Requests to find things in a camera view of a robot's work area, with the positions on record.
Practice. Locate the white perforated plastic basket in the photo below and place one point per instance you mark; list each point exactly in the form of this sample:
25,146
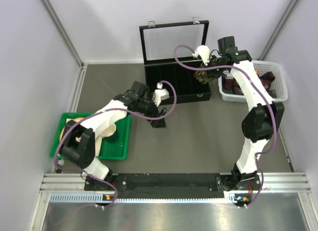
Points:
261,67

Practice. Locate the aluminium frame rail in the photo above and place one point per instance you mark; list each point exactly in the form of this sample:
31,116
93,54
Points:
288,182

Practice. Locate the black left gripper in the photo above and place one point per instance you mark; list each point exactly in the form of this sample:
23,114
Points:
154,112

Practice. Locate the cream ceramic cup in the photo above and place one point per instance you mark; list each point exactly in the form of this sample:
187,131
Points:
110,131

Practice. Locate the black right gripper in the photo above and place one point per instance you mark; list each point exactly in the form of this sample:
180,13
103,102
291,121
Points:
215,75

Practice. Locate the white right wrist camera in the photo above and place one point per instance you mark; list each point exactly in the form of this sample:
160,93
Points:
202,52

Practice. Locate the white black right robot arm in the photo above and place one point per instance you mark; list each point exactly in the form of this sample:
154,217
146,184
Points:
264,114

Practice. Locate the black glass-lid storage case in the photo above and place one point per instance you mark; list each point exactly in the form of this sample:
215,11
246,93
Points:
161,45

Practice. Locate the dark red patterned tie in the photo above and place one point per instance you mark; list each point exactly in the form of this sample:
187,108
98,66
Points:
230,86

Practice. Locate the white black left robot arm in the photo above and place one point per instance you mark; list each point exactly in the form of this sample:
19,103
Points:
79,138

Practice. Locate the grey slotted cable duct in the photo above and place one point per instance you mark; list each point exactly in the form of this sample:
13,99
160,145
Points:
225,198

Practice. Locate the orange blue leaf-pattern tie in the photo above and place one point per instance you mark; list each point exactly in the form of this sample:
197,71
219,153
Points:
203,77

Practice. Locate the green plastic tray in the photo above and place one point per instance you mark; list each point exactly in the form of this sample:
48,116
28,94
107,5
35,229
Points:
112,148

